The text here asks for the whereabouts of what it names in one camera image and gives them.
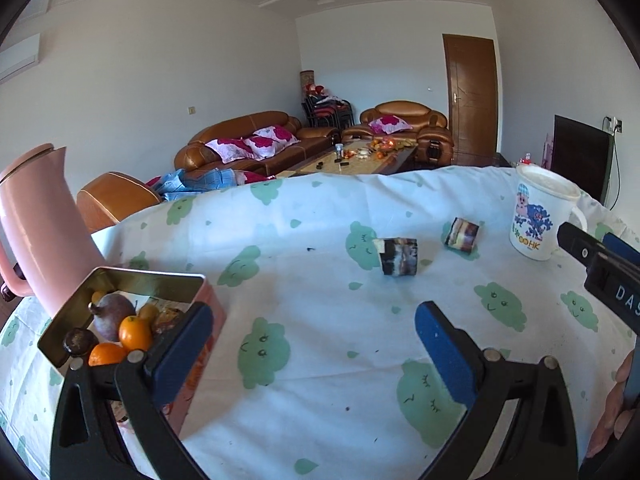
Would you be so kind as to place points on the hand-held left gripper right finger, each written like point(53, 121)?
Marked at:
point(445, 355)

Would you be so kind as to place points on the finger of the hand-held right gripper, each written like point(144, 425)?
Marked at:
point(607, 285)
point(622, 250)

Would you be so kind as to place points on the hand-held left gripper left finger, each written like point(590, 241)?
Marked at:
point(180, 355)

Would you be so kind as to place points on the brown walnut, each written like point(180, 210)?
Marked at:
point(167, 319)

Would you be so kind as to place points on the large orange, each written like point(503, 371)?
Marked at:
point(135, 334)

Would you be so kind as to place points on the pink tin box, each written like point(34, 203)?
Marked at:
point(150, 281)

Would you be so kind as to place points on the person's right hand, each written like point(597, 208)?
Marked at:
point(607, 410)

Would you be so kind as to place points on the small orange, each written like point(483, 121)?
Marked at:
point(106, 355)

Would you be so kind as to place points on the purple passion fruit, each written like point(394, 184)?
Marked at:
point(112, 316)

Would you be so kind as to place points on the white cartoon print mug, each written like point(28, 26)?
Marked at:
point(537, 210)

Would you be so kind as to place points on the black television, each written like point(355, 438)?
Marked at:
point(580, 160)

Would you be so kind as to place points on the dark round fruit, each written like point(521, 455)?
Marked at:
point(79, 342)

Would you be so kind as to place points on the brown leather chair back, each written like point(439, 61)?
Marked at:
point(115, 200)

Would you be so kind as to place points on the blue plaid cloth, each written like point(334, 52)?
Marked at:
point(200, 180)

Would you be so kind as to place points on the white tablecloth with green clouds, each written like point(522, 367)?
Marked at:
point(320, 220)

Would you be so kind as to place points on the pink kettle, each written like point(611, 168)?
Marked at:
point(45, 220)

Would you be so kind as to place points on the pink floral pillow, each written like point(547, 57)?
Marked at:
point(272, 140)
point(230, 150)
point(389, 124)

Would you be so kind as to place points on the brown wooden door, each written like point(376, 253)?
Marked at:
point(470, 100)

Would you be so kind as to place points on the wooden coffee table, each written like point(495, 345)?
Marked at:
point(325, 162)

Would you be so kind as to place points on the long brown leather sofa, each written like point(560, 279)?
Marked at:
point(300, 145)

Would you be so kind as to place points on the brown leather armchair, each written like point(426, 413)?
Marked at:
point(405, 110)

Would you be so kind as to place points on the stack of dark chairs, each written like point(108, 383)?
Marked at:
point(327, 112)

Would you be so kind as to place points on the tall brown vase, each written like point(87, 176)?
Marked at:
point(307, 79)

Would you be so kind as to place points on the white air conditioner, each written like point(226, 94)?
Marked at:
point(20, 60)

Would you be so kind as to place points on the wall power outlet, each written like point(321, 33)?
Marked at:
point(615, 124)

